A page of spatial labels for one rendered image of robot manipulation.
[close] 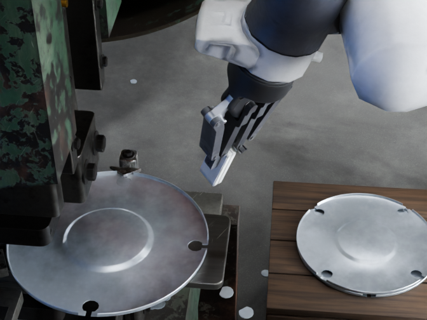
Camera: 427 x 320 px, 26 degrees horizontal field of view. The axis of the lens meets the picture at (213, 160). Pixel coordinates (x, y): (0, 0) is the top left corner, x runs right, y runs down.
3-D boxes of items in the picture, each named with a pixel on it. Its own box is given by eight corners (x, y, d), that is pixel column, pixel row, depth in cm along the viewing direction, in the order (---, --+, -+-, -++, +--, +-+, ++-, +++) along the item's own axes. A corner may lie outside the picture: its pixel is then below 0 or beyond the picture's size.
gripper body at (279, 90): (262, 94, 98) (236, 145, 105) (317, 67, 102) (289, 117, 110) (218, 45, 100) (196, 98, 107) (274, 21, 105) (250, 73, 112)
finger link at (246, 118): (260, 103, 105) (251, 107, 104) (230, 159, 114) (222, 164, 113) (239, 79, 106) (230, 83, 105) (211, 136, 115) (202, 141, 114)
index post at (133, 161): (141, 191, 153) (138, 146, 147) (138, 203, 151) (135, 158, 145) (124, 190, 153) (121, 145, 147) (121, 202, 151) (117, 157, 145)
